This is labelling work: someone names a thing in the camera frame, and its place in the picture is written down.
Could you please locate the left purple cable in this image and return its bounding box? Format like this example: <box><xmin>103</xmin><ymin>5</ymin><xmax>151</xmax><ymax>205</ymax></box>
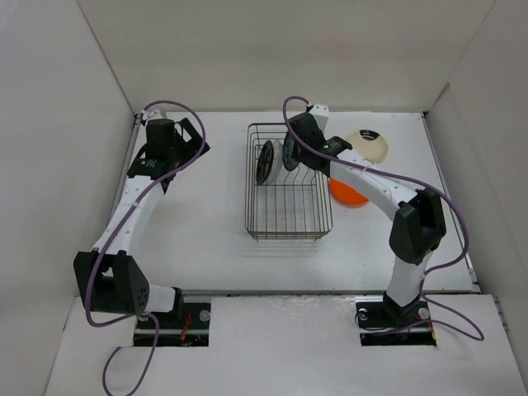
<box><xmin>84</xmin><ymin>100</ymin><xmax>207</xmax><ymax>396</ymax></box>

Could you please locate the cream plate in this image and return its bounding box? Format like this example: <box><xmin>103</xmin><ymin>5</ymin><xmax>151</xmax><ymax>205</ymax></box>
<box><xmin>345</xmin><ymin>130</ymin><xmax>389</xmax><ymax>164</ymax></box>

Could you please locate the black plate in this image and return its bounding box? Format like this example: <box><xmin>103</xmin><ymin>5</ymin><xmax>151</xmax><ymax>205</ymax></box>
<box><xmin>256</xmin><ymin>140</ymin><xmax>274</xmax><ymax>186</ymax></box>

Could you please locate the blue patterned plate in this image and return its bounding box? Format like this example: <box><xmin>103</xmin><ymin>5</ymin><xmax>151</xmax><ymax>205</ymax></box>
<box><xmin>282</xmin><ymin>133</ymin><xmax>299</xmax><ymax>172</ymax></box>

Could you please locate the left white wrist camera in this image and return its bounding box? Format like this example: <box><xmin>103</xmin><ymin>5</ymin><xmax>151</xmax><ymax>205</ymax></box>
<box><xmin>139</xmin><ymin>109</ymin><xmax>167</xmax><ymax>124</ymax></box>

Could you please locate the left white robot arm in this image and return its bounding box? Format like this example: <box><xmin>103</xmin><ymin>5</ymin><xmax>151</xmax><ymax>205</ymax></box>
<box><xmin>73</xmin><ymin>118</ymin><xmax>210</xmax><ymax>328</ymax></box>

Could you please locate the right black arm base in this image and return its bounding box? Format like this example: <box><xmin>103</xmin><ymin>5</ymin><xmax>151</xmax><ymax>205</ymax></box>
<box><xmin>354</xmin><ymin>295</ymin><xmax>436</xmax><ymax>347</ymax></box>

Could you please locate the orange plate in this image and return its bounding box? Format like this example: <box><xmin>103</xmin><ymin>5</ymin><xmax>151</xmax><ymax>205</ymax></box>
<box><xmin>328</xmin><ymin>178</ymin><xmax>369</xmax><ymax>207</ymax></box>

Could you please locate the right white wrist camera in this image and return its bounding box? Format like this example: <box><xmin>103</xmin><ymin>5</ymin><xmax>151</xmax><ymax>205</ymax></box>
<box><xmin>306</xmin><ymin>103</ymin><xmax>330</xmax><ymax>133</ymax></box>

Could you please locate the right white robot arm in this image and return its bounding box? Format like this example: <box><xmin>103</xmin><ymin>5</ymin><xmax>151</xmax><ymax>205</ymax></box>
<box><xmin>287</xmin><ymin>112</ymin><xmax>446</xmax><ymax>325</ymax></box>

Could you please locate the grey wire dish rack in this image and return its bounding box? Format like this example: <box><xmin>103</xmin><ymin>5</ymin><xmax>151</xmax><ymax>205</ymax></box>
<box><xmin>244</xmin><ymin>123</ymin><xmax>333</xmax><ymax>240</ymax></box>

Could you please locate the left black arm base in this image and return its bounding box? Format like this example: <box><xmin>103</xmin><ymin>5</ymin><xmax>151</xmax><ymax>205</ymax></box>
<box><xmin>153</xmin><ymin>295</ymin><xmax>212</xmax><ymax>347</ymax></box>

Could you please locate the clear glass plate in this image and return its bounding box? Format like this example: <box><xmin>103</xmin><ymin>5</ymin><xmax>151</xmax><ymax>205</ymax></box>
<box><xmin>266</xmin><ymin>139</ymin><xmax>283</xmax><ymax>185</ymax></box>

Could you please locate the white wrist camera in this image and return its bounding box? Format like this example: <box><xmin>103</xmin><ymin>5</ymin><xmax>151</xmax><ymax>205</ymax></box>
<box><xmin>139</xmin><ymin>109</ymin><xmax>167</xmax><ymax>124</ymax></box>
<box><xmin>306</xmin><ymin>103</ymin><xmax>330</xmax><ymax>133</ymax></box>

